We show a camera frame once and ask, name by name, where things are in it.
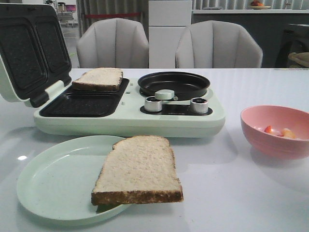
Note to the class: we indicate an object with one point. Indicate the bread slice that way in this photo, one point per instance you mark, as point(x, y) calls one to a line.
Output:
point(140, 170)
point(100, 79)

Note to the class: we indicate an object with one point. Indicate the red shrimp piece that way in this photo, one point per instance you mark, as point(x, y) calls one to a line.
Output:
point(272, 131)

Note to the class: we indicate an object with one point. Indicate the pink plastic bowl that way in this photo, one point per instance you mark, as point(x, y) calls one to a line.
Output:
point(255, 119)

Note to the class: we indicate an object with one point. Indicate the orange shrimp piece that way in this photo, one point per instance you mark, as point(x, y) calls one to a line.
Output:
point(287, 133)

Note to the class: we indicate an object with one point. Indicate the green sandwich maker lid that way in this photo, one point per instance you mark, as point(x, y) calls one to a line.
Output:
point(33, 53)

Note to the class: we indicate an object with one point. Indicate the green breakfast maker base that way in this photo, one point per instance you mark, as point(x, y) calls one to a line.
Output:
point(75, 112)

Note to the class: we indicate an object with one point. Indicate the left silver control knob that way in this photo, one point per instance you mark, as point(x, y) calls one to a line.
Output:
point(151, 104)

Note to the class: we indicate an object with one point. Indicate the silver control knob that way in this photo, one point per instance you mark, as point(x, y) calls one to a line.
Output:
point(199, 106)
point(151, 104)

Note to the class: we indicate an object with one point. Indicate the black round frying pan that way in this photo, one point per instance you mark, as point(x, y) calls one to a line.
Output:
point(184, 84)

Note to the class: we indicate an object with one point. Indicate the right silver control knob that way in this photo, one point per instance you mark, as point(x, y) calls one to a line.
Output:
point(199, 106)

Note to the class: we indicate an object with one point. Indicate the left beige upholstered chair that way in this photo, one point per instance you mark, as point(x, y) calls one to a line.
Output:
point(114, 43)

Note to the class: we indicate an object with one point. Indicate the beige upholstered chair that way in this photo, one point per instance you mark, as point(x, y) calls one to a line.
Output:
point(114, 43)
point(217, 44)

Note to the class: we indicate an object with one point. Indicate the right beige upholstered chair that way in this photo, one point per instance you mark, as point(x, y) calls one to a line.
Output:
point(217, 44)

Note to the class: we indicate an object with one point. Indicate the white cabinet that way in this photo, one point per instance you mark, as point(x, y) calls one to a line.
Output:
point(167, 20)

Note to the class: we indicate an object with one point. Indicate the light green round plate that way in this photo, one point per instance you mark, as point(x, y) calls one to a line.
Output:
point(57, 184)

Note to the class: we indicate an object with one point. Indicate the fruit plate on counter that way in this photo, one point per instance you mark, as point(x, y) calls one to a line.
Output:
point(258, 5)

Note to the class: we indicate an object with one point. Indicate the grey kitchen counter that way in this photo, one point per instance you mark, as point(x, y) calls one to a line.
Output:
point(278, 32)

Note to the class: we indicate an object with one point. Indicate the beige cushion at right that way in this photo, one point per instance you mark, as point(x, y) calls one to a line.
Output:
point(301, 59)

